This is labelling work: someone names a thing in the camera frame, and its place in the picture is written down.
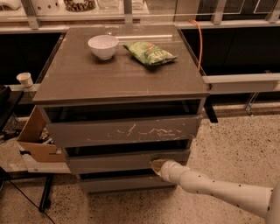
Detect grey drawer cabinet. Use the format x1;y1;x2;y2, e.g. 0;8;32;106
32;24;211;196

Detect grey metal rail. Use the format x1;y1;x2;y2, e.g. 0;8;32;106
203;73;280;95

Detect orange cable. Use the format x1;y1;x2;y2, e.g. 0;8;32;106
188;19;204;71

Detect jar with brown contents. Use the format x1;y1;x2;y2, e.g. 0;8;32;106
63;0;95;12

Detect black table leg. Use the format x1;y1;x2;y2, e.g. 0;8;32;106
38;174;53;213

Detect white ceramic bowl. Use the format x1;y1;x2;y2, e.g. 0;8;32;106
87;35;119;60

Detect grey top drawer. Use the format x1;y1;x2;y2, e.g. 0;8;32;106
46;115;202;148

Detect brown cardboard box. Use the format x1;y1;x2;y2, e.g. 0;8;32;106
17;107;65;163

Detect grey drawer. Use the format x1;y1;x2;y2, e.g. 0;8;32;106
46;115;202;148
66;139;192;174
78;169;174;193

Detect white paper cup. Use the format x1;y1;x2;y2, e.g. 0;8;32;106
17;73;33;88

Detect grey bottom drawer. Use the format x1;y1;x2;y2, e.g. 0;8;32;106
78;169;174;193

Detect green chip bag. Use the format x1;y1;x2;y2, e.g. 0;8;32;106
123;41;178;67

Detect black cable on floor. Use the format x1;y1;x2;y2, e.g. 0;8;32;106
0;169;56;224

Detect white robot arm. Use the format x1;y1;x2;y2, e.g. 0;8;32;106
150;159;280;224

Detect white perforated container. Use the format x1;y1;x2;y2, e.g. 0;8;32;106
31;0;60;15

